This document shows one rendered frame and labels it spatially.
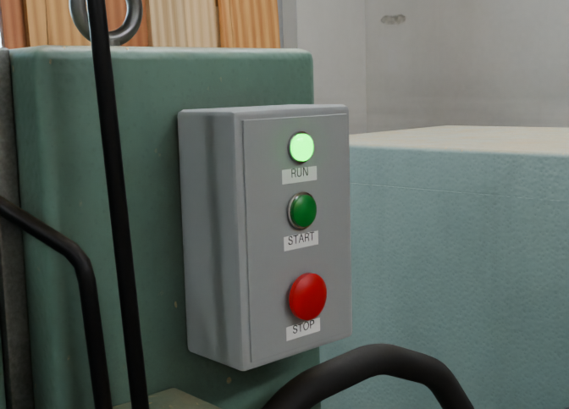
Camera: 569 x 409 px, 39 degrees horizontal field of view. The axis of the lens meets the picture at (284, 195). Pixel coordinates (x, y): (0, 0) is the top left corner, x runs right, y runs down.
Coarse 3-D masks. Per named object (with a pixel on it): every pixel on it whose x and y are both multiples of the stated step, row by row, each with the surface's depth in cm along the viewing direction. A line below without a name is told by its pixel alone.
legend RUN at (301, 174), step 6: (300, 168) 51; (306, 168) 51; (312, 168) 52; (282, 174) 50; (288, 174) 50; (294, 174) 51; (300, 174) 51; (306, 174) 51; (312, 174) 52; (282, 180) 50; (288, 180) 50; (294, 180) 51; (300, 180) 51; (306, 180) 51
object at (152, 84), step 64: (64, 64) 46; (128, 64) 49; (192, 64) 52; (256, 64) 56; (64, 128) 47; (128, 128) 49; (64, 192) 47; (128, 192) 50; (64, 320) 48; (64, 384) 48; (128, 384) 51; (192, 384) 54; (256, 384) 58
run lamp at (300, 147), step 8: (296, 136) 50; (304, 136) 50; (288, 144) 50; (296, 144) 50; (304, 144) 50; (312, 144) 51; (288, 152) 50; (296, 152) 50; (304, 152) 50; (296, 160) 50; (304, 160) 50
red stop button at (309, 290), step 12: (300, 276) 51; (312, 276) 51; (300, 288) 51; (312, 288) 51; (324, 288) 52; (300, 300) 51; (312, 300) 51; (324, 300) 52; (300, 312) 51; (312, 312) 51
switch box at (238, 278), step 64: (192, 128) 50; (256, 128) 48; (320, 128) 52; (192, 192) 51; (256, 192) 49; (320, 192) 52; (192, 256) 52; (256, 256) 49; (320, 256) 53; (192, 320) 53; (256, 320) 50; (320, 320) 53
